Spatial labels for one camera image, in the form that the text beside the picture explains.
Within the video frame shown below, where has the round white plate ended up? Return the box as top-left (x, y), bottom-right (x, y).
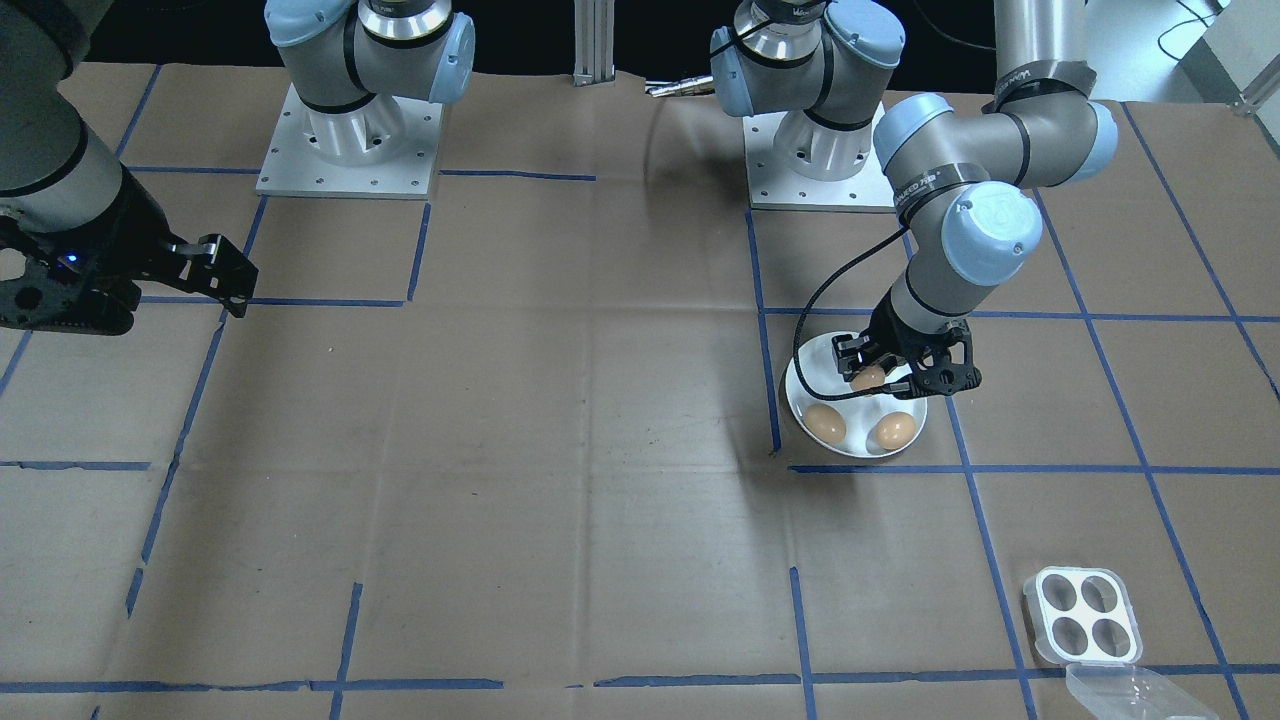
top-left (784, 330), bottom-right (929, 461)

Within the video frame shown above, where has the clear plastic egg box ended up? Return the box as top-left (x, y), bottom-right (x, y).
top-left (1022, 565), bottom-right (1221, 720)

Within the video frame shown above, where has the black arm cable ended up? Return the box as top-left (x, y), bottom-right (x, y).
top-left (795, 228), bottom-right (916, 401)

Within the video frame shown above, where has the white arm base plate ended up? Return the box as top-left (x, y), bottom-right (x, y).
top-left (745, 95), bottom-right (911, 213)
top-left (256, 82), bottom-right (445, 201)

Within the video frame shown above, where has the black frame cover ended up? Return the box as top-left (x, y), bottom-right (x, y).
top-left (60, 0), bottom-right (1001, 96)

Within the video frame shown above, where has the aluminium frame bar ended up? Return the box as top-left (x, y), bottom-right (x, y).
top-left (574, 0), bottom-right (617, 89)

